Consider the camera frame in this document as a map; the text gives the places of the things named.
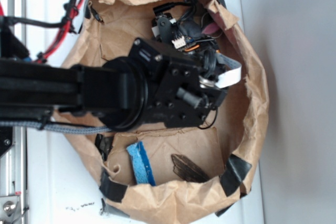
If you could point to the brown paper bag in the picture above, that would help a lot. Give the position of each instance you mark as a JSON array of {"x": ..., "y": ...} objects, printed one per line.
[{"x": 240, "y": 128}]

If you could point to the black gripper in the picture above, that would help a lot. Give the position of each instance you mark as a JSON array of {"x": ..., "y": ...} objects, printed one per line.
[{"x": 189, "y": 90}]

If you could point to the black tape front right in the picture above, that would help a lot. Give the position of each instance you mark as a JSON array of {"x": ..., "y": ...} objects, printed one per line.
[{"x": 234, "y": 174}]

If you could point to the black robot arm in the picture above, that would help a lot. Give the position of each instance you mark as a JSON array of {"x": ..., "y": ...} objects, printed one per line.
[{"x": 153, "y": 84}]

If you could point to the dark brown wood piece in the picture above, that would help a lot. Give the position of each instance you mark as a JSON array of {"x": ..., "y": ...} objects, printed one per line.
[{"x": 188, "y": 170}]

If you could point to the black tape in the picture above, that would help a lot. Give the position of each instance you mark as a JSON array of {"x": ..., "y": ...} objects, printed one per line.
[
  {"x": 104, "y": 145},
  {"x": 234, "y": 174},
  {"x": 112, "y": 190}
]

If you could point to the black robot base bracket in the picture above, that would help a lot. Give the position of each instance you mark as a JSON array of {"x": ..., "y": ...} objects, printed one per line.
[{"x": 6, "y": 139}]

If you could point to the blue sponge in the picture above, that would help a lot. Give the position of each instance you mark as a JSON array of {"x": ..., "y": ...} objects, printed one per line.
[{"x": 140, "y": 163}]

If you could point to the black tape inner left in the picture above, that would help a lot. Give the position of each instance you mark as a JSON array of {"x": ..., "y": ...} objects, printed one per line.
[{"x": 104, "y": 145}]

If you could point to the black tape front left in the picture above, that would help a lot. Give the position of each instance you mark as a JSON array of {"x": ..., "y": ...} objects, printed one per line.
[{"x": 112, "y": 190}]

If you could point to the aluminum frame rail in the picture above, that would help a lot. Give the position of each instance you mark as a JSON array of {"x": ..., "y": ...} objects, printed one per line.
[{"x": 14, "y": 195}]

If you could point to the gray plush bunny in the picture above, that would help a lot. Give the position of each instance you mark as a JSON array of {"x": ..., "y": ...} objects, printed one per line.
[{"x": 208, "y": 25}]

